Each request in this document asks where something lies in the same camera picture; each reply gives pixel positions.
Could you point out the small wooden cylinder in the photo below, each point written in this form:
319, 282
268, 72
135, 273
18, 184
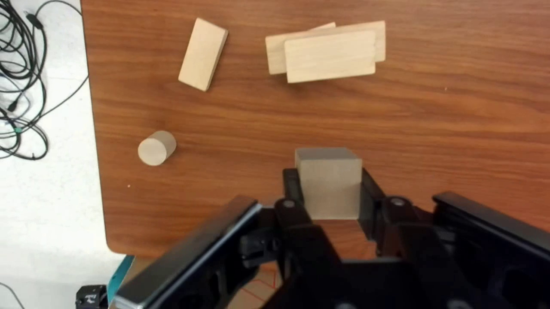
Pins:
158, 148

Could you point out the flat rectangular wooden block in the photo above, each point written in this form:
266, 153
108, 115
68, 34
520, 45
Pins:
202, 55

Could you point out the lower long wooden block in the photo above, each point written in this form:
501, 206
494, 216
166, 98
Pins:
276, 55

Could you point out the top long wooden block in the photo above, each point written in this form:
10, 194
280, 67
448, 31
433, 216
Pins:
331, 57

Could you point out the cardboard box with orange print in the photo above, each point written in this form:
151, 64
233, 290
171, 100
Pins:
252, 295

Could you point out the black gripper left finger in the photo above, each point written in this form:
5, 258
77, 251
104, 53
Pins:
293, 191

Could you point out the square wooden cube block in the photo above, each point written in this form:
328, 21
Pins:
331, 180

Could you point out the long wooden block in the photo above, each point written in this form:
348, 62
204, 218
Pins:
331, 57
276, 55

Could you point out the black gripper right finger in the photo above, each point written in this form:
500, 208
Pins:
371, 206

